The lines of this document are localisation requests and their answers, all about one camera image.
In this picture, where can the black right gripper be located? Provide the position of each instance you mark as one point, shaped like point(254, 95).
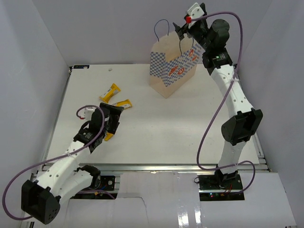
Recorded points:
point(180, 31)

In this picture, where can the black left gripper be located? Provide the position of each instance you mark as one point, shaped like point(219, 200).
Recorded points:
point(114, 115)

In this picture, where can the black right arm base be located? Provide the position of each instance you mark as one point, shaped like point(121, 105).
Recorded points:
point(211, 190)

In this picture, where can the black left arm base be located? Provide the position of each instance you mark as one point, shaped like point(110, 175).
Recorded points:
point(106, 183)

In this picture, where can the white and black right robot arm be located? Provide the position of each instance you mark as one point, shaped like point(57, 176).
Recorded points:
point(244, 119)

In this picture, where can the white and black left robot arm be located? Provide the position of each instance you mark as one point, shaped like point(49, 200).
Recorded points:
point(43, 197)

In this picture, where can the yellow snack bar bottom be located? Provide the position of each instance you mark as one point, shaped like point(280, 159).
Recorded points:
point(108, 136)

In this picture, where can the yellow snack bar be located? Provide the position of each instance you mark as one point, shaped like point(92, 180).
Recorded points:
point(113, 90)
point(125, 104)
point(108, 136)

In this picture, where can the yellow snack bar middle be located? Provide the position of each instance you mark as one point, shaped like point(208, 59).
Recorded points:
point(125, 104)

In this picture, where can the yellow snack bar top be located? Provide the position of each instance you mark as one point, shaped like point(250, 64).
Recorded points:
point(113, 90)

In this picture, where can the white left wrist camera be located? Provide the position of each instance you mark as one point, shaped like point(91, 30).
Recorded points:
point(86, 113)

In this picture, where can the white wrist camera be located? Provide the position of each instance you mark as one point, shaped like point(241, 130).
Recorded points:
point(194, 12)
point(86, 113)

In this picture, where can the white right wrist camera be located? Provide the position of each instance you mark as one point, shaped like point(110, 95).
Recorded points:
point(194, 12)

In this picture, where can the checkered paper bag blue handles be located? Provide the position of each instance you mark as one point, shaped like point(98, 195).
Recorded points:
point(172, 63)

